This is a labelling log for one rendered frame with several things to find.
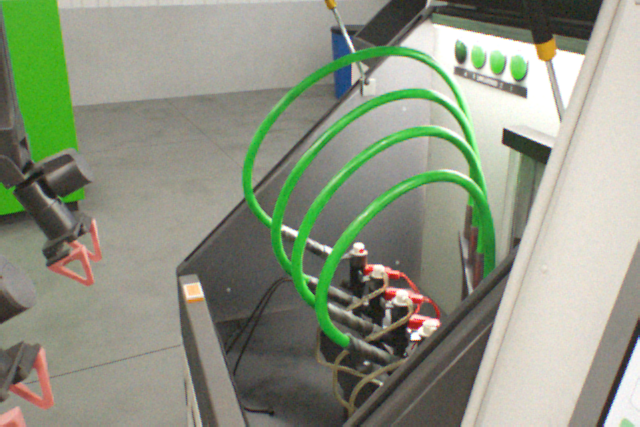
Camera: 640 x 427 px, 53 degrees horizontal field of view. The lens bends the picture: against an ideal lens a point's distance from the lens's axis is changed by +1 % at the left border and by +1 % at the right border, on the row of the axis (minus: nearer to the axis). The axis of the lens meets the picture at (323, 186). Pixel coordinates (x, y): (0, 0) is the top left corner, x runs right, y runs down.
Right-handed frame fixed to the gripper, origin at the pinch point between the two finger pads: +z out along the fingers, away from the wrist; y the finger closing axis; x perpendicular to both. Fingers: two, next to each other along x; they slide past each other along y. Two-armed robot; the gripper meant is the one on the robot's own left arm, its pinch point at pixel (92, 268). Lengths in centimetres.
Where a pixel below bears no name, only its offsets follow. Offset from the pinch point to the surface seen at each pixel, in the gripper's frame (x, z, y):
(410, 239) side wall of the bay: -56, 33, 11
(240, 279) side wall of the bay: -20.7, 19.2, 5.4
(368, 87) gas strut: -62, -3, 9
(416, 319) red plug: -48, 15, -41
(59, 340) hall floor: 86, 68, 137
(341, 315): -39, 8, -41
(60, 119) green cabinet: 76, 5, 283
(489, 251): -59, 7, -47
